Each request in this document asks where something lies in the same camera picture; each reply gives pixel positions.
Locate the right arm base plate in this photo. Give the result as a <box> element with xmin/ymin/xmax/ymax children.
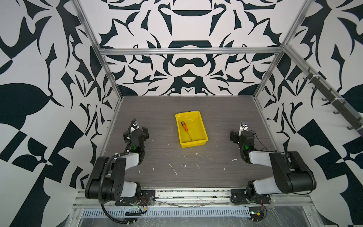
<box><xmin>230</xmin><ymin>189</ymin><xmax>271</xmax><ymax>205</ymax></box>

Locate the slotted cable duct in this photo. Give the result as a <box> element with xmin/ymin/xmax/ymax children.
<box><xmin>80</xmin><ymin>206</ymin><xmax>251</xmax><ymax>218</ymax></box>

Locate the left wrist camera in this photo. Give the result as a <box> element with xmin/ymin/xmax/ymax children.
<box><xmin>128</xmin><ymin>118</ymin><xmax>140</xmax><ymax>134</ymax></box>

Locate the black cable loop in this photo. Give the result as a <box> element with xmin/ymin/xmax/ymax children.
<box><xmin>100</xmin><ymin>202</ymin><xmax>147</xmax><ymax>225</ymax></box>

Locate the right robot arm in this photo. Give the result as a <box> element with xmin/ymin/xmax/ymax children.
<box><xmin>230</xmin><ymin>130</ymin><xmax>317</xmax><ymax>197</ymax></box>

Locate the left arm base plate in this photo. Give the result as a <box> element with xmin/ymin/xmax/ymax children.
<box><xmin>115</xmin><ymin>190</ymin><xmax>156</xmax><ymax>206</ymax></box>

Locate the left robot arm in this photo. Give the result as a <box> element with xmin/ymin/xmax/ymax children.
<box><xmin>85</xmin><ymin>127</ymin><xmax>149</xmax><ymax>204</ymax></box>

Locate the yellow plastic bin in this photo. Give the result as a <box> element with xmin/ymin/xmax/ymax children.
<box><xmin>175</xmin><ymin>111</ymin><xmax>209</xmax><ymax>148</ymax></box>

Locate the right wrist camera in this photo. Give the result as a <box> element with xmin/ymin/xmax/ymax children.
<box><xmin>238</xmin><ymin>121</ymin><xmax>248</xmax><ymax>136</ymax></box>

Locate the orange handled screwdriver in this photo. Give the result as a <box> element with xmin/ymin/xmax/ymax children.
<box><xmin>181</xmin><ymin>121</ymin><xmax>192</xmax><ymax>141</ymax></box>

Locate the small electronics board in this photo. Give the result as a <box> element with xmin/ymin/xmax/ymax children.
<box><xmin>249</xmin><ymin>206</ymin><xmax>268</xmax><ymax>223</ymax></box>

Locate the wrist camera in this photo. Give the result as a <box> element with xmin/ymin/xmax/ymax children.
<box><xmin>128</xmin><ymin>118</ymin><xmax>140</xmax><ymax>134</ymax></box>
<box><xmin>238</xmin><ymin>121</ymin><xmax>248</xmax><ymax>136</ymax></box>

